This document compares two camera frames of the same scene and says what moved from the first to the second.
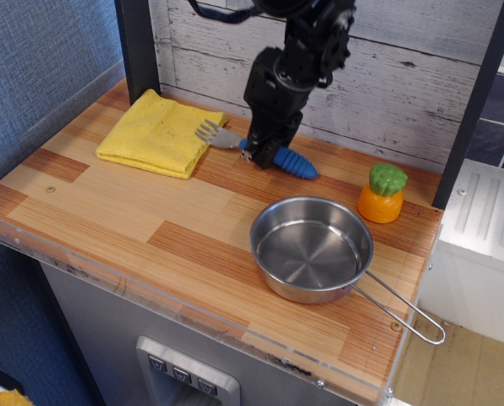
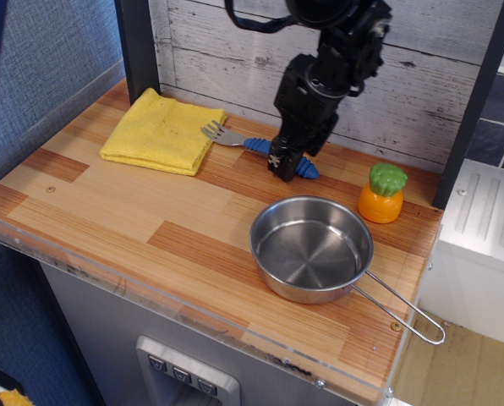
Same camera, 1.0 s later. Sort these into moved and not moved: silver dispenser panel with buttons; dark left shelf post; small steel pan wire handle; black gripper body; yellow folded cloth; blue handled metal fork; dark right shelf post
Moved: black gripper body
Not moved: silver dispenser panel with buttons; dark left shelf post; dark right shelf post; small steel pan wire handle; blue handled metal fork; yellow folded cloth
